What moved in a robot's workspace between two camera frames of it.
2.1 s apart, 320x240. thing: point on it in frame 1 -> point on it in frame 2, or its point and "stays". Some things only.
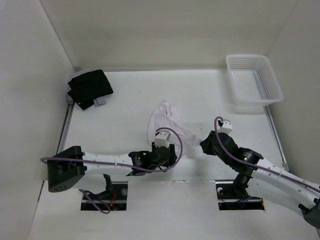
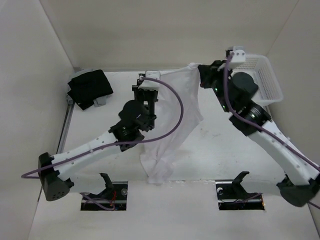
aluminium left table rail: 69,113 stays
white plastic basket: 254,81 stays
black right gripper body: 209,148 -> 215,78
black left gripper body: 171,147 -> 148,98
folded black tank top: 88,87 stays
